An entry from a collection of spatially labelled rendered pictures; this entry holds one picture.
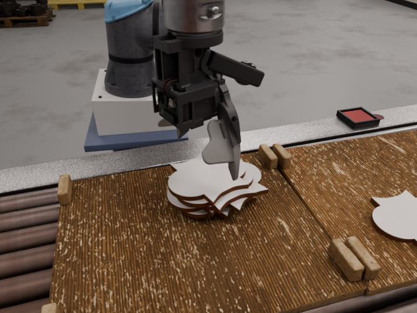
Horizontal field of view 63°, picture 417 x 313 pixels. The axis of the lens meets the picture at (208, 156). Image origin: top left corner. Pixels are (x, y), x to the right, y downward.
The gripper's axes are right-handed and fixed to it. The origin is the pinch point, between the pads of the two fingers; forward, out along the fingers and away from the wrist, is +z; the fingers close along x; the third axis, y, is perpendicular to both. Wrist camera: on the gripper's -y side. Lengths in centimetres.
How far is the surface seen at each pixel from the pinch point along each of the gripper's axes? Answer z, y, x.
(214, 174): 3.5, -0.7, 0.7
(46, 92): 103, -32, -302
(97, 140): 15.9, 4.8, -42.1
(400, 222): 8.4, -20.8, 23.4
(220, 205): 4.5, 2.6, 6.5
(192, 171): 3.5, 1.7, -2.1
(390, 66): 103, -365, -145
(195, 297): 9.3, 12.7, 14.2
